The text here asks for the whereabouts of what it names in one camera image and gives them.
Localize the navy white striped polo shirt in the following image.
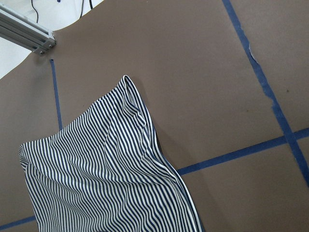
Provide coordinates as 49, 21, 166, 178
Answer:
18, 76, 204, 232

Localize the aluminium frame post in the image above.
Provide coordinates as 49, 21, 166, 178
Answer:
0, 4, 56, 55

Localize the brown paper table mat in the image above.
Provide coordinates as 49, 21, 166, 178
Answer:
0, 0, 309, 232

